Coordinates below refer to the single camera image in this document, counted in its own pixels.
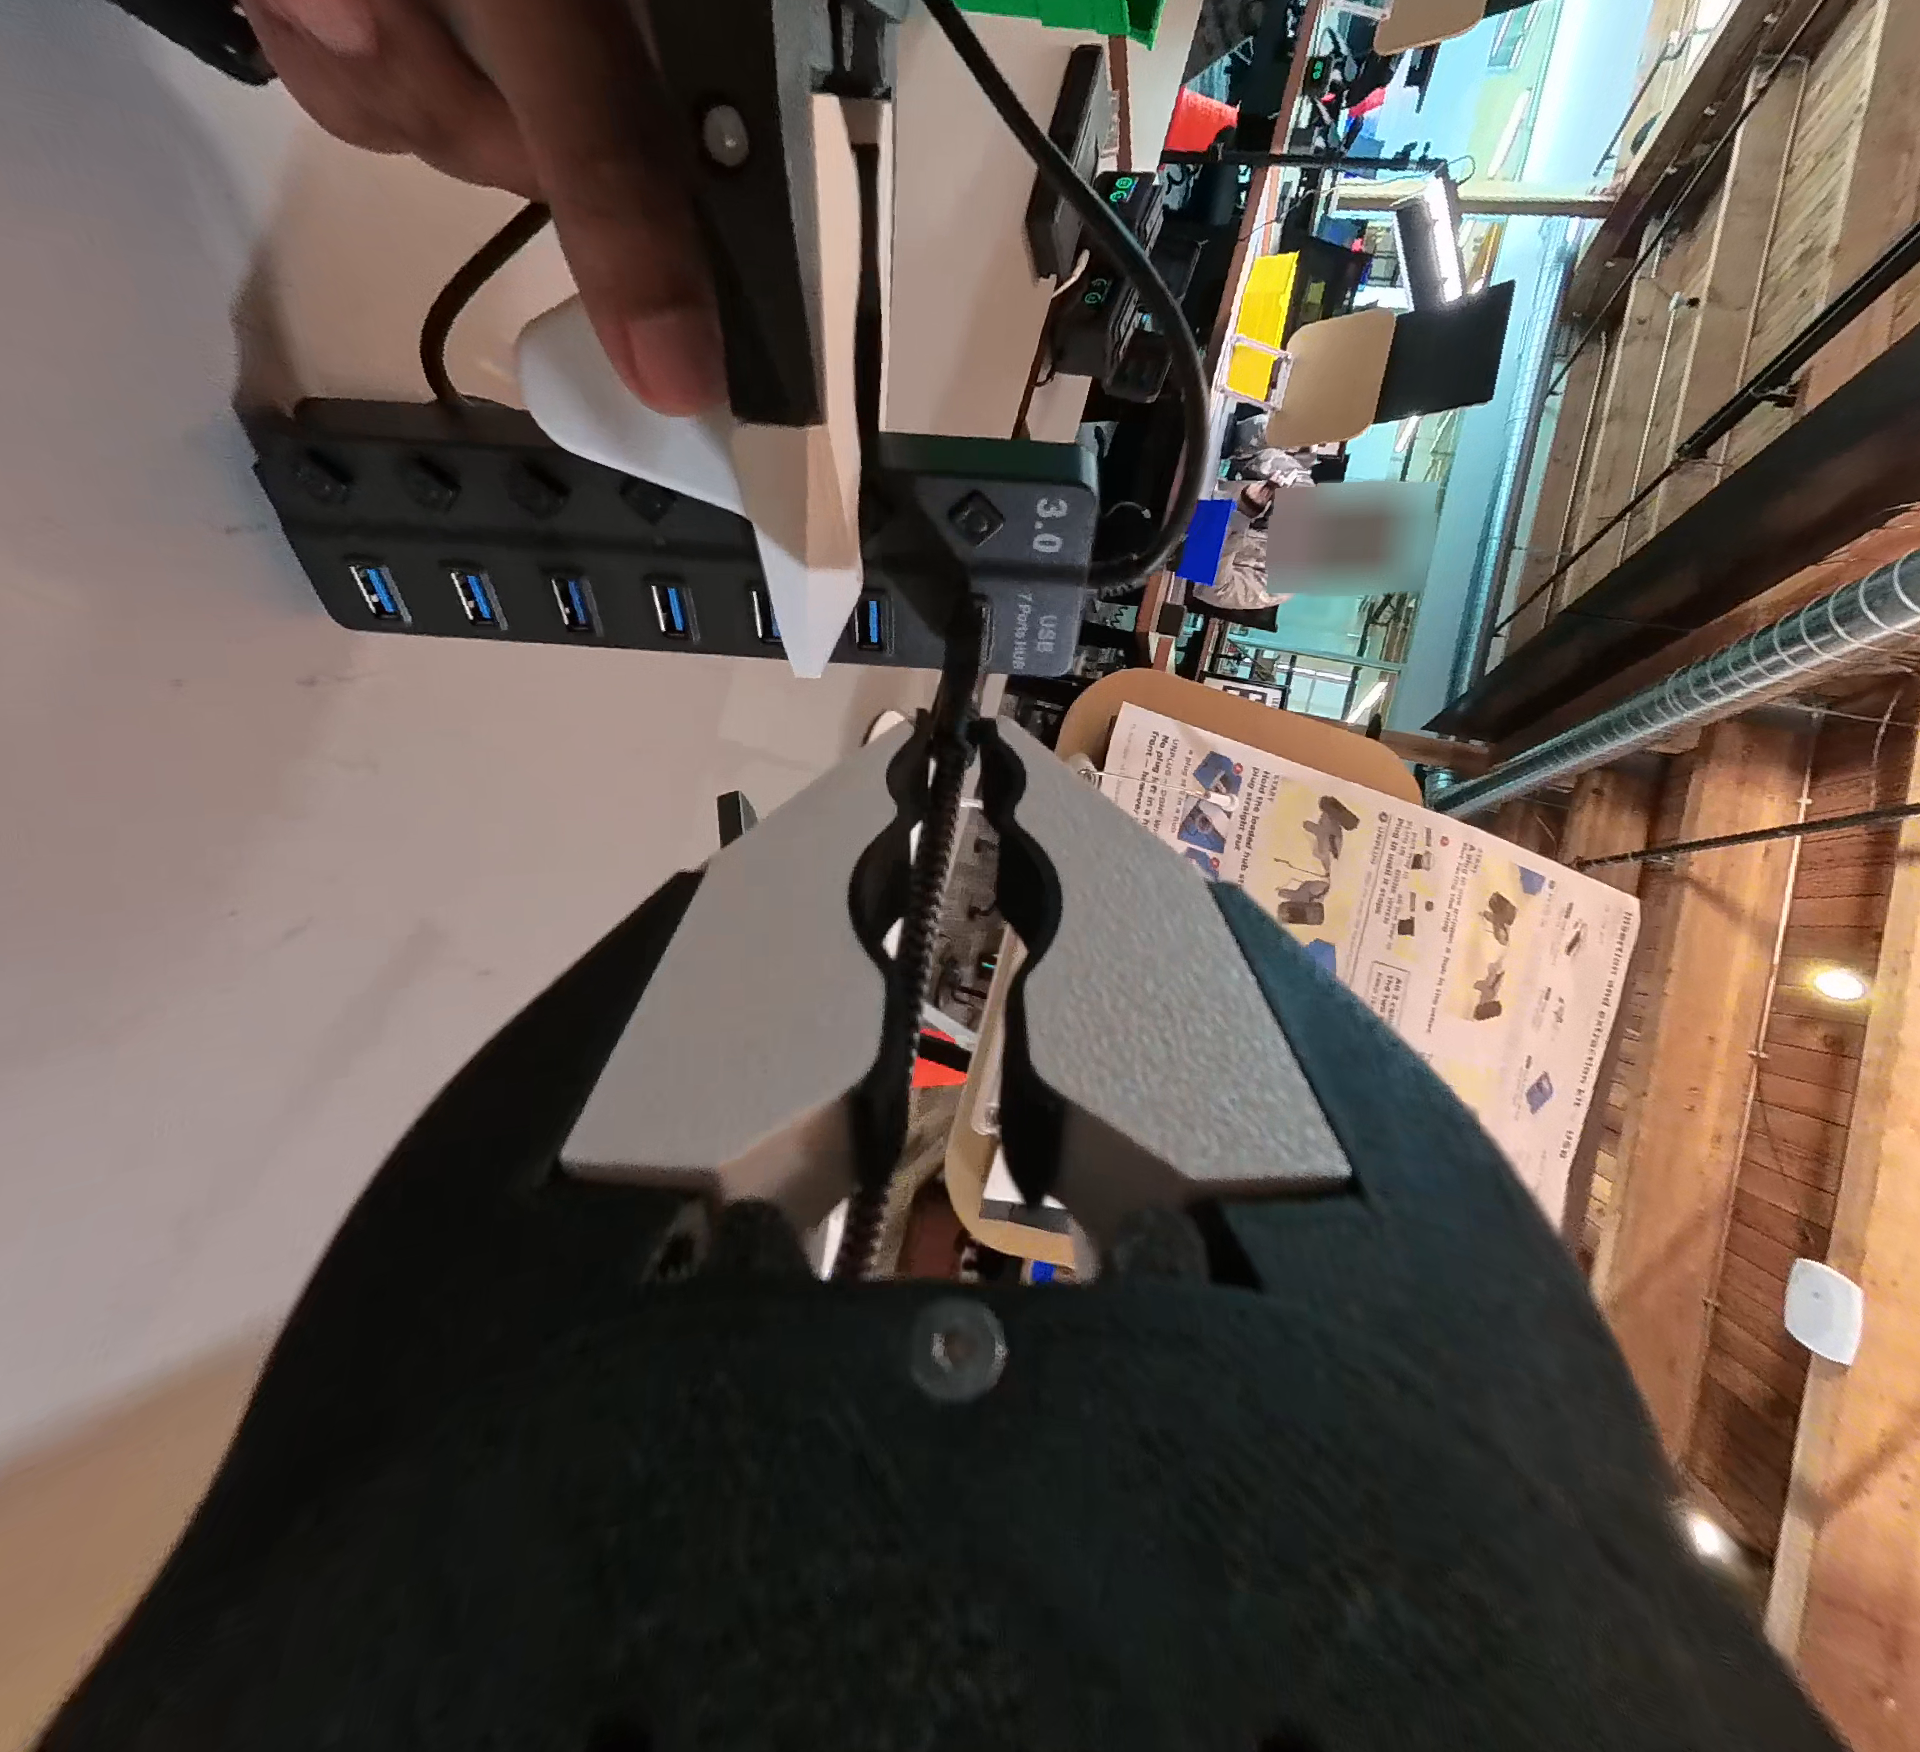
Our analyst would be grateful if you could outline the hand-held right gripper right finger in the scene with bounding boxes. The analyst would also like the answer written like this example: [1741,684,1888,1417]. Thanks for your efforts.
[960,716,1354,1260]

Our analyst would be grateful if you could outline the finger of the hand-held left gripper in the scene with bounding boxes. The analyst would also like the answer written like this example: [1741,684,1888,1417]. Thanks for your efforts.
[873,100,903,462]
[510,94,870,681]

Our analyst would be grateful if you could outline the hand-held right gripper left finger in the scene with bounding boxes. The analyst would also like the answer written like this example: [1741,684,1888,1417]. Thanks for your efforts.
[559,727,951,1260]

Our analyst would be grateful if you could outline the grey braided USB cable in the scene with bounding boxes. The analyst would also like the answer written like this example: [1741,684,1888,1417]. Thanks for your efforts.
[830,586,1000,1286]

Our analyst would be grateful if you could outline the black USB hub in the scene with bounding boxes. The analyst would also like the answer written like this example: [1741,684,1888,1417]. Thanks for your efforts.
[237,394,1106,670]

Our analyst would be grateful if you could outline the light grey desk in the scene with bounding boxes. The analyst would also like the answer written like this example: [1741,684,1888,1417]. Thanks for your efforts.
[0,0,1130,1572]

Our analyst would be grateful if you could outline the person's left hand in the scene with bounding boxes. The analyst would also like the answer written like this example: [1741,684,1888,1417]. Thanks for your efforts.
[213,0,739,421]

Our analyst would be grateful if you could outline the flat black device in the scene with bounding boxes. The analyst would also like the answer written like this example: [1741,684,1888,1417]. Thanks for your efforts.
[1027,46,1120,283]

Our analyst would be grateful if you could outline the black battery charger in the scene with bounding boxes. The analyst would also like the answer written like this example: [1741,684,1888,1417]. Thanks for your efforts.
[1049,273,1186,404]
[1101,167,1209,283]

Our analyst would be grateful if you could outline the printed instruction sheet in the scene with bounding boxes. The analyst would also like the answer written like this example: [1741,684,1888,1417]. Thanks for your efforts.
[1101,703,1644,1232]

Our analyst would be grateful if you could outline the yellow plastic bin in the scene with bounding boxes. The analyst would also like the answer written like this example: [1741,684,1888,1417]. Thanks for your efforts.
[1224,252,1303,394]

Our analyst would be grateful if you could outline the black hub power cable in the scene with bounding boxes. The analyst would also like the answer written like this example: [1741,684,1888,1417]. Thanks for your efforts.
[421,0,1214,589]

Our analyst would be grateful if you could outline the silver ventilation duct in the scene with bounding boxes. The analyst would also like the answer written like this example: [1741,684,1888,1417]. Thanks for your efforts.
[1422,549,1920,821]

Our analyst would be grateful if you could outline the white wireless access point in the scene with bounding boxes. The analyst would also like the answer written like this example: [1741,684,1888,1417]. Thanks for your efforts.
[1786,1257,1869,1368]

